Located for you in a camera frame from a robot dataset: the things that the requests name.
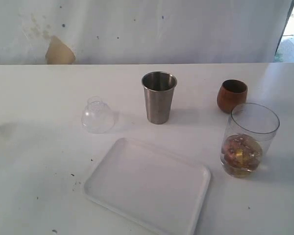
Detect stainless steel cup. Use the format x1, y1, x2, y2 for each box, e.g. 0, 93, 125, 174
142, 71, 177, 124

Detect clear shaker lid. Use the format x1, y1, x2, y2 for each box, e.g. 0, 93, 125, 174
81, 96, 115, 134

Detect brown wooden cup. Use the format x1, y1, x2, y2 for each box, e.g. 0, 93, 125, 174
217, 79, 248, 114

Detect chocolate pieces and gold coins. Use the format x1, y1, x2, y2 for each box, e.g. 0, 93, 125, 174
220, 134, 263, 178

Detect clear shaker cup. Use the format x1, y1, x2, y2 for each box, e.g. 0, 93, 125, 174
220, 103, 280, 178

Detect white plastic tray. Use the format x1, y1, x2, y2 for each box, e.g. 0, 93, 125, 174
82, 138, 211, 235

